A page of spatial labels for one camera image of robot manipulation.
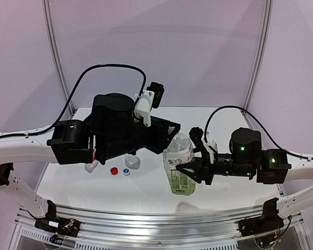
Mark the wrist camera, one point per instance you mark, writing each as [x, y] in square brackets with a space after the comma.
[206, 149]
[149, 99]

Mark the red bottle cap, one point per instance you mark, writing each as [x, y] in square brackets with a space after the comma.
[114, 171]

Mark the front aluminium rail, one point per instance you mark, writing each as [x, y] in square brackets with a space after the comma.
[104, 230]

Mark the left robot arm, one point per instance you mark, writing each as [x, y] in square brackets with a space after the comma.
[115, 127]

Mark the aluminium frame post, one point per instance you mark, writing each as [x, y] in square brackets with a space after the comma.
[259, 53]
[49, 24]

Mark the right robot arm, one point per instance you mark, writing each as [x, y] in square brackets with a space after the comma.
[247, 159]

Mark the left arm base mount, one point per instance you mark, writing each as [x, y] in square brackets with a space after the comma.
[59, 226]

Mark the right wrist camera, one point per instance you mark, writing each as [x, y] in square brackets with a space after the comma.
[206, 149]

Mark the white blue bottle cap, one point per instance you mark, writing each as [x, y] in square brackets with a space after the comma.
[126, 172]

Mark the left aluminium frame post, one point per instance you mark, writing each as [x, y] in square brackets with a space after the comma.
[49, 24]

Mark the right aluminium frame post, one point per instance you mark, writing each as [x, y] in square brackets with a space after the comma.
[259, 53]

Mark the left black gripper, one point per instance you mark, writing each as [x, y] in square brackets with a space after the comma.
[151, 133]

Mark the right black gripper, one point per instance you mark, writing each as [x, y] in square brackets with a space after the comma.
[206, 165]

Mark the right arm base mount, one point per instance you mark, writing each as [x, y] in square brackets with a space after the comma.
[260, 224]

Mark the red label plastic bottle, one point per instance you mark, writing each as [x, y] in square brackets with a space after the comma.
[89, 167]

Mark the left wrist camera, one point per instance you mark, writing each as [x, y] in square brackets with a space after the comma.
[149, 99]

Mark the clear crushed plastic bottle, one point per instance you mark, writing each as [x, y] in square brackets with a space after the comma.
[132, 162]

